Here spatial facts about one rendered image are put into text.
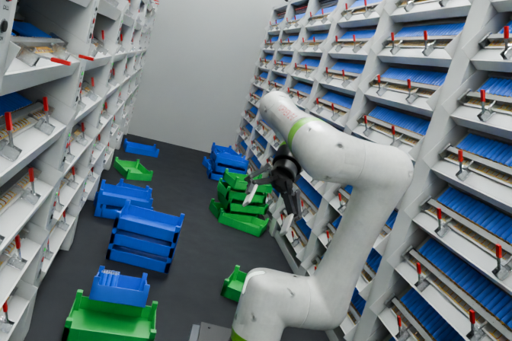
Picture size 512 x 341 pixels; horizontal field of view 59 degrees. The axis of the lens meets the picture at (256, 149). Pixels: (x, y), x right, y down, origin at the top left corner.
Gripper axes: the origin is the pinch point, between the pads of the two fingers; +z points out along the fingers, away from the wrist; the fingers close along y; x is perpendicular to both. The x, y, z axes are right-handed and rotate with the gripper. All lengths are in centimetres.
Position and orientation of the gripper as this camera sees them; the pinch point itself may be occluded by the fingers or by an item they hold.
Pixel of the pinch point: (266, 216)
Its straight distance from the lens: 124.0
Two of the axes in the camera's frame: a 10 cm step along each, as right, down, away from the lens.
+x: -5.8, 4.6, 6.7
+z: -3.2, 6.3, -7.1
